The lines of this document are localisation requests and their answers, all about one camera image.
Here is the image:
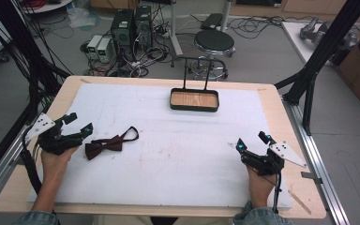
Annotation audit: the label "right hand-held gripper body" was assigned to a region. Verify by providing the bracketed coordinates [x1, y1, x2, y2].
[239, 141, 308, 177]

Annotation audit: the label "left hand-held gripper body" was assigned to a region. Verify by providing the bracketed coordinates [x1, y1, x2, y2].
[26, 112, 86, 156]

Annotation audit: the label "dark red bow tie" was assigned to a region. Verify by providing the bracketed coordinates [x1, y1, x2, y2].
[84, 126, 140, 161]

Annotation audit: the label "black tray with stand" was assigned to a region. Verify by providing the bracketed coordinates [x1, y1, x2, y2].
[169, 56, 220, 113]

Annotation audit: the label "person's right hand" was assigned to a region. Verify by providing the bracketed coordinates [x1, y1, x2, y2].
[246, 166, 278, 200]

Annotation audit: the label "person's left hand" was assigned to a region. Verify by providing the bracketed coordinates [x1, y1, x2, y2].
[40, 145, 80, 189]

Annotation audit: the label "thin wooden stick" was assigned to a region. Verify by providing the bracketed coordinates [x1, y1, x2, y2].
[288, 189, 312, 216]

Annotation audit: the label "right denim sleeve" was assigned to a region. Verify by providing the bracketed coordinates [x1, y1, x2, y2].
[232, 201, 295, 225]

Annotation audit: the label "denim sleeve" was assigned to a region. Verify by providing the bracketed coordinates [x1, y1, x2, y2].
[232, 201, 295, 225]
[11, 210, 61, 225]

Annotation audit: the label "white foam mat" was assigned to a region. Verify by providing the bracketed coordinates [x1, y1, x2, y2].
[27, 82, 293, 211]

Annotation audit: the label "white power supply unit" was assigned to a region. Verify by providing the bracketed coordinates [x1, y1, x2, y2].
[86, 34, 103, 61]
[96, 37, 113, 64]

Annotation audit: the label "left denim sleeve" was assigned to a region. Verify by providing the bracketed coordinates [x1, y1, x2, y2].
[11, 210, 61, 225]

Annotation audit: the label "black computer tower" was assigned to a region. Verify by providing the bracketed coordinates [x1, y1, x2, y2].
[110, 8, 136, 62]
[133, 5, 154, 49]

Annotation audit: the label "clear plastic bag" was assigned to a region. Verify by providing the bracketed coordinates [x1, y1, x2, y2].
[66, 5, 101, 31]

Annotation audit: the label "white low platform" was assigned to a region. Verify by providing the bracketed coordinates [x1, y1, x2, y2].
[280, 20, 360, 68]

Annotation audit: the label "black round stool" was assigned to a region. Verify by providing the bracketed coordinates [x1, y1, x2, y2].
[189, 29, 236, 81]

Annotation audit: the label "white round table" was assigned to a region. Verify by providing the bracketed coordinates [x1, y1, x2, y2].
[21, 0, 75, 15]

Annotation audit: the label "black flat box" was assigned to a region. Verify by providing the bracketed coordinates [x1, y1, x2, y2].
[200, 12, 225, 32]

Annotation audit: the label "white metal stand leg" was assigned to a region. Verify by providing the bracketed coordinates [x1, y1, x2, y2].
[168, 0, 185, 58]
[219, 0, 233, 33]

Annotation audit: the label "right hand-held gripper cable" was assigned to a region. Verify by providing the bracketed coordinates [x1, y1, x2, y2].
[271, 171, 284, 216]

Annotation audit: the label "hand-held gripper cable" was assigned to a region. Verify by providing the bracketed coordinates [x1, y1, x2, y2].
[20, 125, 44, 195]
[271, 171, 284, 216]

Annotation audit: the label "left hand-held gripper cable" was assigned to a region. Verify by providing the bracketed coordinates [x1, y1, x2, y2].
[20, 125, 44, 195]

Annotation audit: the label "aluminium rail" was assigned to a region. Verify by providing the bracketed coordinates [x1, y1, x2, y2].
[0, 125, 32, 209]
[281, 95, 352, 225]

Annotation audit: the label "grey metal bracket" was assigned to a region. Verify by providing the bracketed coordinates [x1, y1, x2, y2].
[300, 171, 323, 186]

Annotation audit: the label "black metal frame stand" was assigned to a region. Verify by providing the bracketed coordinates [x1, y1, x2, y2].
[0, 0, 73, 186]
[274, 0, 360, 137]

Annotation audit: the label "tangle of floor cables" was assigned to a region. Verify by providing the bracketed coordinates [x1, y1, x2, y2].
[79, 6, 182, 79]

